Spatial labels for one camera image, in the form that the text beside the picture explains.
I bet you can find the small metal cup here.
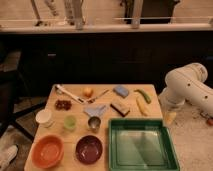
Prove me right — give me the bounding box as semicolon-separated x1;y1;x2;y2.
88;116;101;132

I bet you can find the green plastic tray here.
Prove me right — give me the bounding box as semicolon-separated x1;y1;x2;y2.
108;119;180;171

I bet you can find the green plastic cup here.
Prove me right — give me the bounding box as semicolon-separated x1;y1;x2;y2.
64;115;76;131

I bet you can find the blue folded cloth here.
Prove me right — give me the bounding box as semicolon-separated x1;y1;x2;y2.
84;105;107;117

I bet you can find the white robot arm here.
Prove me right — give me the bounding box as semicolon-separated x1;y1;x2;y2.
158;63;213;126

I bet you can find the wooden handled utensil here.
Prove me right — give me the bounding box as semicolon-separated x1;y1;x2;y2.
86;90;109;104

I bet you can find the brown block sponge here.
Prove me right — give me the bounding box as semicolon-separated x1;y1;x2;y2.
110;101;130;117

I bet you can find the orange fruit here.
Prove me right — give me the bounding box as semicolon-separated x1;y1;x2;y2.
83;87;93;97

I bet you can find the blue sponge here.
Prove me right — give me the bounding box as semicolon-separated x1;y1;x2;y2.
113;85;129;98

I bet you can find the white shoe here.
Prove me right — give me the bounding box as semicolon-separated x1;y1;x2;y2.
0;145;18;171

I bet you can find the white cup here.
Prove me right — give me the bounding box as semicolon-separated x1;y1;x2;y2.
36;109;53;127

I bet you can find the orange bowl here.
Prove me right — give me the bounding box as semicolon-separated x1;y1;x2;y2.
31;135;64;169

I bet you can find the dark red grape bunch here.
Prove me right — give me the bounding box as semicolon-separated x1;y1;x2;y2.
55;100;72;110

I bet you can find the dark purple bowl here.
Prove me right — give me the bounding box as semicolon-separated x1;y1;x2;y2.
75;135;103;164

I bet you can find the white handled spatula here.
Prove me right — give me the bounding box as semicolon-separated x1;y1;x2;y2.
55;84;86;104

